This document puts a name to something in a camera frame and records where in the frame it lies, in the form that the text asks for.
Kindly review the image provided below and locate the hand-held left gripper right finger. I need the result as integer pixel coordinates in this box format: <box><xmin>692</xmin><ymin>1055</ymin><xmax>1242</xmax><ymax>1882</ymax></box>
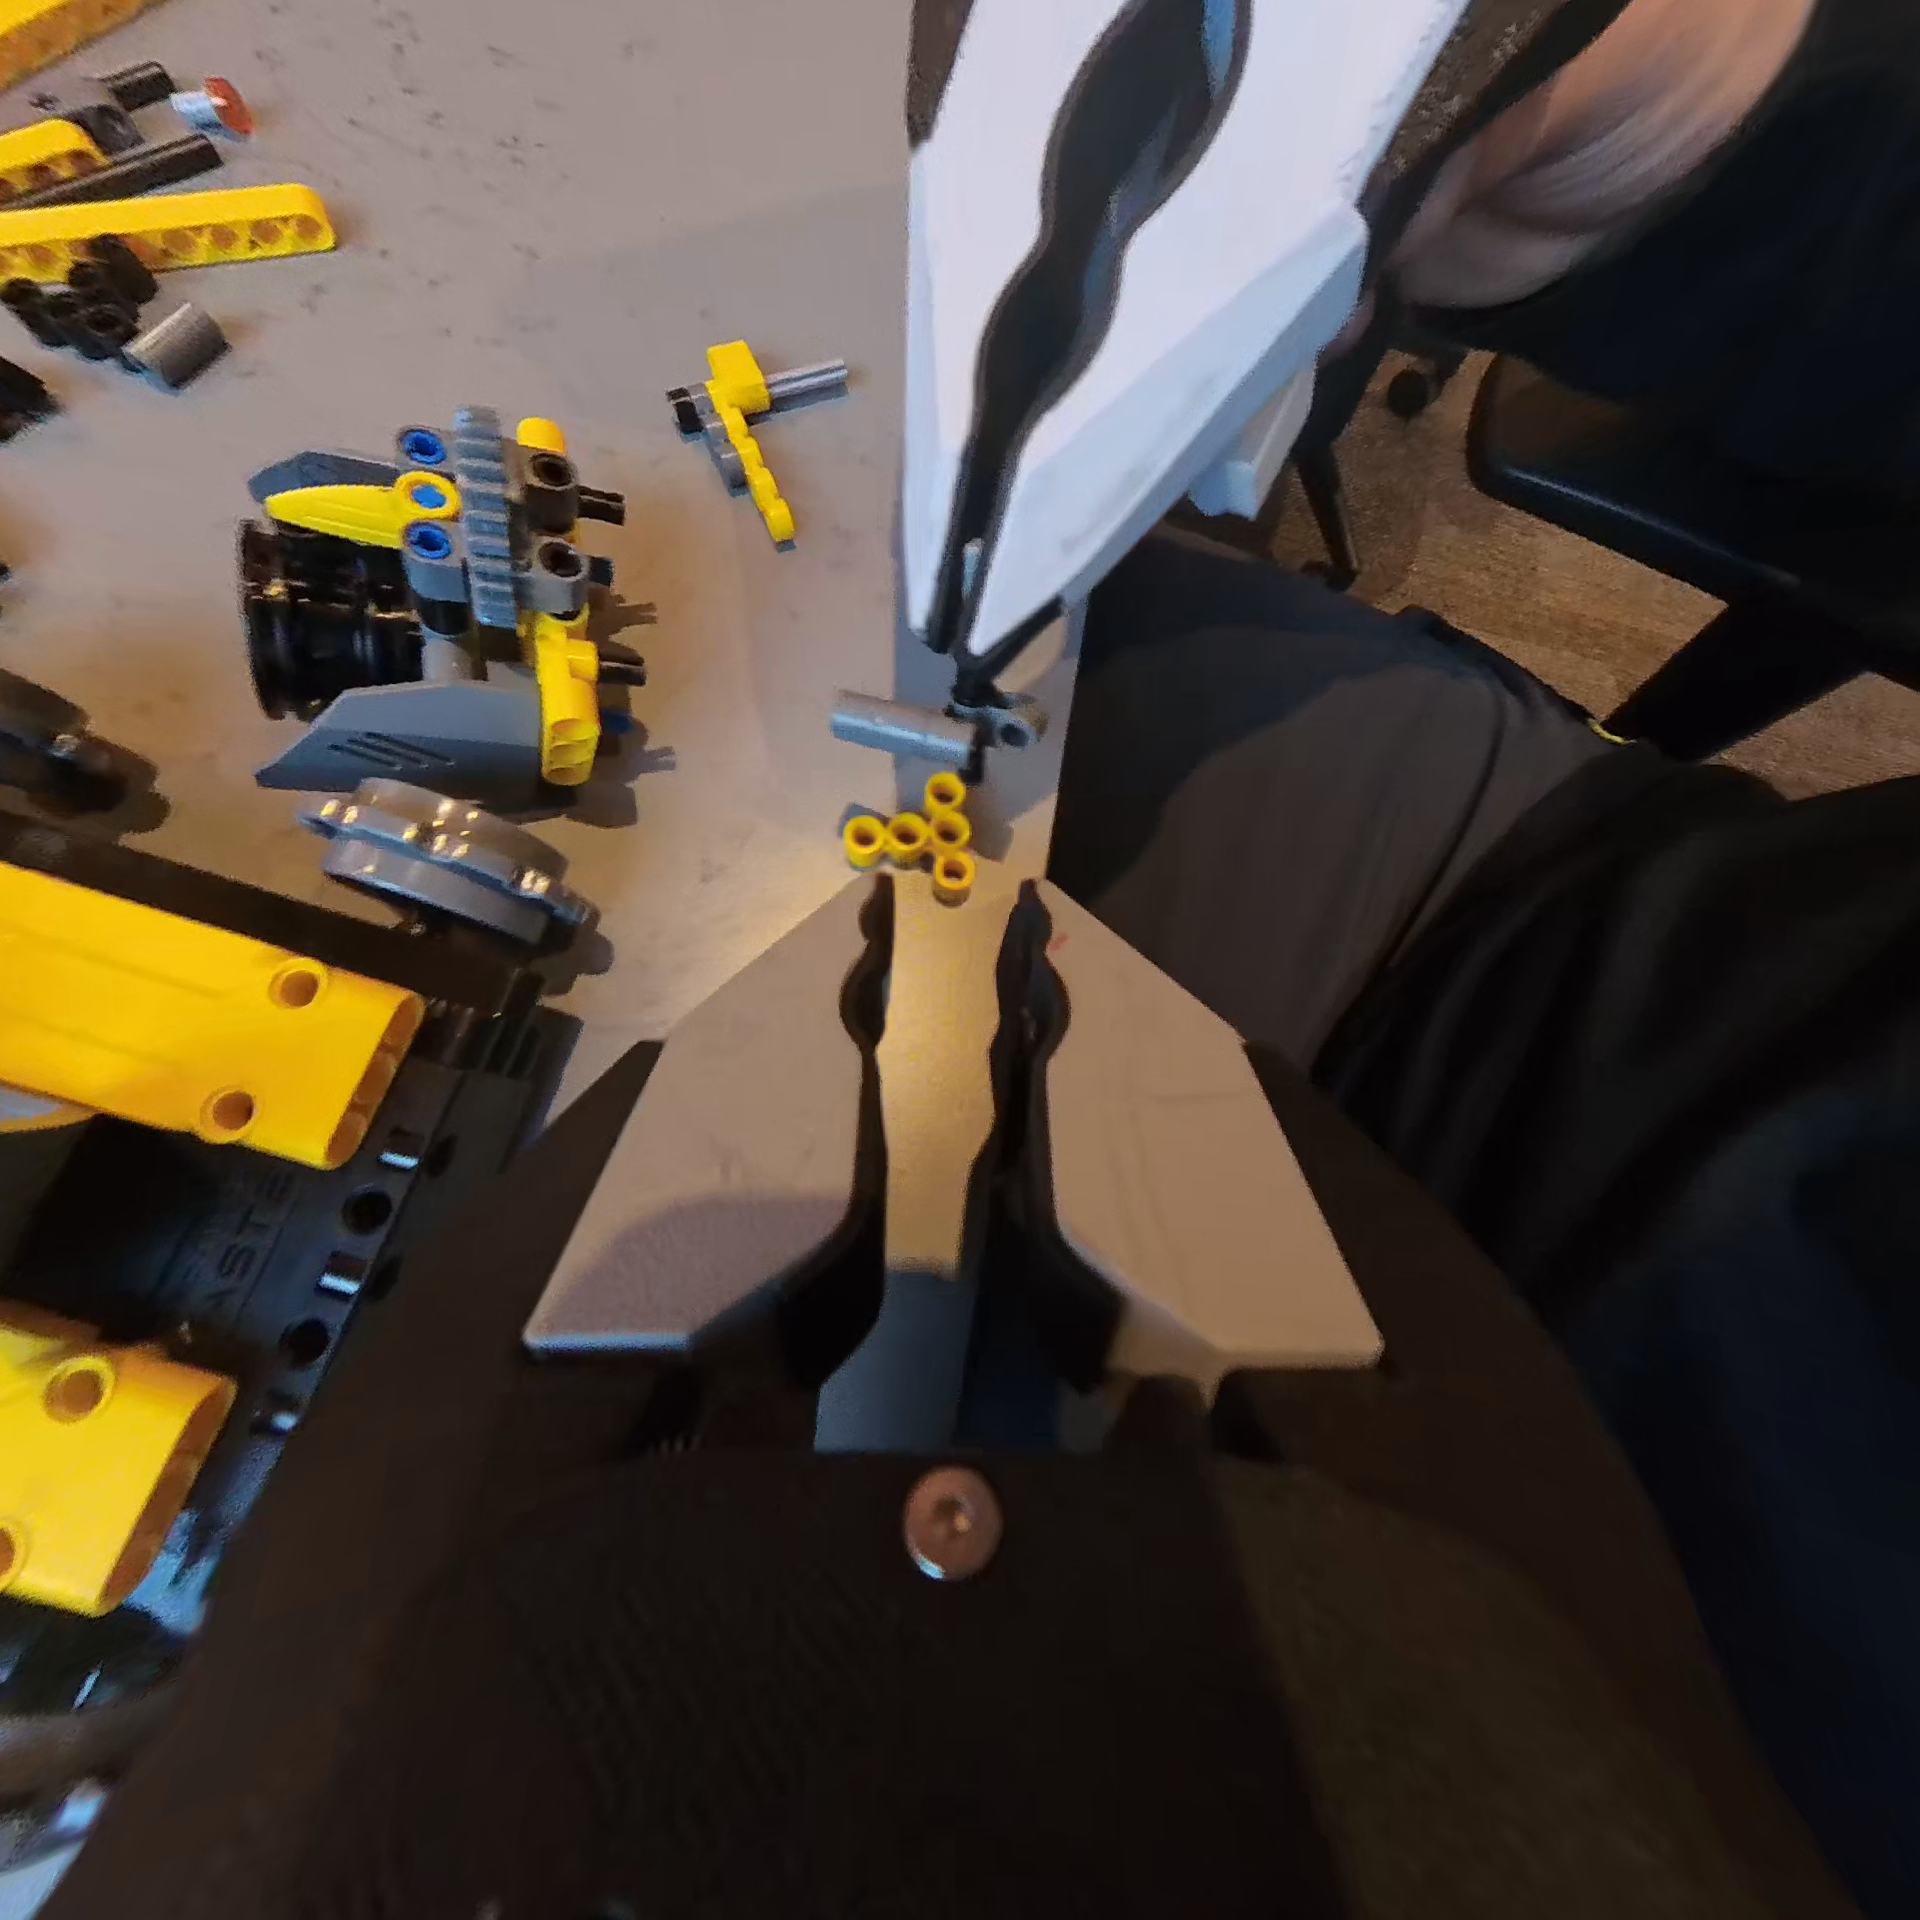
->
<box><xmin>1015</xmin><ymin>878</ymin><xmax>1391</xmax><ymax>1406</ymax></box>

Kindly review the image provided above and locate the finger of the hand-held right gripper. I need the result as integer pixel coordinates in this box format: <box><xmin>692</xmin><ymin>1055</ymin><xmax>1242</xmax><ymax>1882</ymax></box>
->
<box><xmin>964</xmin><ymin>0</ymin><xmax>1476</xmax><ymax>667</ymax></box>
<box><xmin>900</xmin><ymin>0</ymin><xmax>1124</xmax><ymax>648</ymax></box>

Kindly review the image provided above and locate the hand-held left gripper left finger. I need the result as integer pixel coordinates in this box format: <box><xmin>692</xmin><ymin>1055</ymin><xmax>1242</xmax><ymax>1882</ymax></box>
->
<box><xmin>526</xmin><ymin>878</ymin><xmax>897</xmax><ymax>1375</ymax></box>

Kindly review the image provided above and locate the small yellow toy beam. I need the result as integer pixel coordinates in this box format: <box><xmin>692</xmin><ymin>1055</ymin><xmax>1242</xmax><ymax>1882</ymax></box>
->
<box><xmin>665</xmin><ymin>337</ymin><xmax>853</xmax><ymax>548</ymax></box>

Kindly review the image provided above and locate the small yellow angled connector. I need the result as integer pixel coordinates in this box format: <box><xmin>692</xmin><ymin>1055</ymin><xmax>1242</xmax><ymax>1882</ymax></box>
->
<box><xmin>841</xmin><ymin>772</ymin><xmax>982</xmax><ymax>909</ymax></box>

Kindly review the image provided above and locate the small grey axle piece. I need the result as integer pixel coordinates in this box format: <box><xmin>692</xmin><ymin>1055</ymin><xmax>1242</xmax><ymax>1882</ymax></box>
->
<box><xmin>831</xmin><ymin>695</ymin><xmax>968</xmax><ymax>756</ymax></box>

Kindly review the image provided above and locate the pile of toy parts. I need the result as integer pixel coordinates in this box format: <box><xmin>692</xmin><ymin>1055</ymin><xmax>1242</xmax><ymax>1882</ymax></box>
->
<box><xmin>0</xmin><ymin>0</ymin><xmax>343</xmax><ymax>397</ymax></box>

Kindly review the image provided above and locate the person's right forearm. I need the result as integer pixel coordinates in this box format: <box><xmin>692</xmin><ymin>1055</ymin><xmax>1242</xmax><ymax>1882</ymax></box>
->
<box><xmin>1504</xmin><ymin>64</ymin><xmax>1920</xmax><ymax>525</ymax></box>

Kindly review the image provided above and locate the person's right hand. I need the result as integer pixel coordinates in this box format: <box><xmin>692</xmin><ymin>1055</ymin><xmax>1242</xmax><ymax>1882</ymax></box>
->
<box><xmin>1398</xmin><ymin>0</ymin><xmax>1833</xmax><ymax>321</ymax></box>

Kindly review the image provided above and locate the person's black top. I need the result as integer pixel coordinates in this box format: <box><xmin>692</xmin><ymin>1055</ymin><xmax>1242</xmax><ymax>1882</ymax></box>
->
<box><xmin>1324</xmin><ymin>754</ymin><xmax>1920</xmax><ymax>1920</ymax></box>

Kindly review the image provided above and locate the black office chair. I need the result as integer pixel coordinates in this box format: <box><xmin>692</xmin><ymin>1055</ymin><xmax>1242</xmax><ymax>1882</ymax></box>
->
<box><xmin>1292</xmin><ymin>300</ymin><xmax>1920</xmax><ymax>769</ymax></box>

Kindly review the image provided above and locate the yellow black toy vehicle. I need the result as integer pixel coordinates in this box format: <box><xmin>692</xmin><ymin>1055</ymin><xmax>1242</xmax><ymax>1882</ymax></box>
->
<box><xmin>0</xmin><ymin>679</ymin><xmax>606</xmax><ymax>1806</ymax></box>

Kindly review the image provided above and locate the yellow grey wheel assembly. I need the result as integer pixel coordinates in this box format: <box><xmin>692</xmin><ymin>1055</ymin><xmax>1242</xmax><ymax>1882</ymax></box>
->
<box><xmin>235</xmin><ymin>405</ymin><xmax>661</xmax><ymax>797</ymax></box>

